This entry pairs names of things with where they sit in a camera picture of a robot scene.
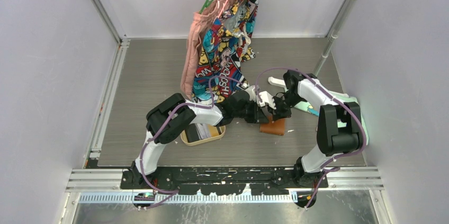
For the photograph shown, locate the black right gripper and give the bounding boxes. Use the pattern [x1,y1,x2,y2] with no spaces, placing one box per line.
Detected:
[267,92,304,121]

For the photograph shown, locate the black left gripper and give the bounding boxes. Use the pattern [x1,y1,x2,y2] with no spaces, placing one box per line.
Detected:
[232,98,268,123]

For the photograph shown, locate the brown leather card holder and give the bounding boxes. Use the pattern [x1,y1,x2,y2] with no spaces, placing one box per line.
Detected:
[259,115,286,136]

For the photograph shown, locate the beige oval card tray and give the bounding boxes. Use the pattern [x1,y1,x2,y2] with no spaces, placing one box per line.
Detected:
[180,123,226,146]

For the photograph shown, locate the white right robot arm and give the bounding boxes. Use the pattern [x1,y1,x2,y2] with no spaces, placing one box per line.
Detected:
[268,70,367,187]

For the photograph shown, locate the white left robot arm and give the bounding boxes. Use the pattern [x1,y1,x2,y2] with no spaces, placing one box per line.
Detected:
[131,91,268,189]

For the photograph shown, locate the stack of dark cards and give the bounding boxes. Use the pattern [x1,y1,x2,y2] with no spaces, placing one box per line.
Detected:
[185,123,223,143]

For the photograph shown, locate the mint green cartoon cloth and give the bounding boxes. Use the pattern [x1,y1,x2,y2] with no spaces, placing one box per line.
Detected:
[294,91,369,145]

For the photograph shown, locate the colourful comic print shorts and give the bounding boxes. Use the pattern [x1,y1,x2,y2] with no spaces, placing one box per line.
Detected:
[191,0,258,103]

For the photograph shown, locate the pink hanging garment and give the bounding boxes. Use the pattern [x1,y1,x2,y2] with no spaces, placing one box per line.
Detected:
[180,2,216,100]

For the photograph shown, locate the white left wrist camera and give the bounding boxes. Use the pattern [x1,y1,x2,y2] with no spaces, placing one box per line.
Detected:
[245,85,262,103]

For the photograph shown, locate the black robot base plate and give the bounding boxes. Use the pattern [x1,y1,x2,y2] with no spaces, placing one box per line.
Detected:
[120,166,328,195]

